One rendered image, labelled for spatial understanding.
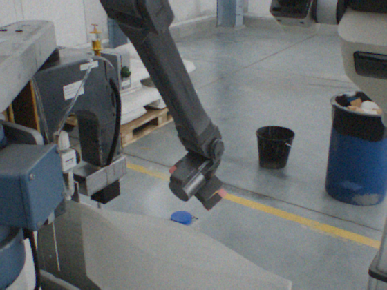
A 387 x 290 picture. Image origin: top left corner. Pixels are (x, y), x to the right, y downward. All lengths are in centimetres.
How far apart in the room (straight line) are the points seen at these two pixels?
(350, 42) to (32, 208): 71
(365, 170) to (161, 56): 243
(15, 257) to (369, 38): 78
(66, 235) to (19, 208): 116
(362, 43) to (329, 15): 11
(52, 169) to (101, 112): 43
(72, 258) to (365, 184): 196
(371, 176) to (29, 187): 266
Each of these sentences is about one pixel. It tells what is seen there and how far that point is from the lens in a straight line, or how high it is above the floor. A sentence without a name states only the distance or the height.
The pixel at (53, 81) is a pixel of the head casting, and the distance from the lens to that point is 97.
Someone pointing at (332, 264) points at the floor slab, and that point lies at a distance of 262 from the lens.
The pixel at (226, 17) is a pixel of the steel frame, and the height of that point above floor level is 18.
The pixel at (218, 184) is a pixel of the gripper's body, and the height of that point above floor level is 105.
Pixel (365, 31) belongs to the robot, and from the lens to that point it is 104.
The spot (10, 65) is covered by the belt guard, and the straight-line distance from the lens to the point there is 69.
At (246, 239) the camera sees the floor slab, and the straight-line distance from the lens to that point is 270.
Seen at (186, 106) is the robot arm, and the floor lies 130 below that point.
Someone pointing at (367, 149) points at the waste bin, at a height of 42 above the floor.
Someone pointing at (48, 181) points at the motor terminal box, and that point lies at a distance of 66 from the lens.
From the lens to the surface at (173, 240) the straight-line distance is 97.
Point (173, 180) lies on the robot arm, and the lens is 95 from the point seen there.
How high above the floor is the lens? 157
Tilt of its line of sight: 25 degrees down
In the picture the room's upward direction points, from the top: straight up
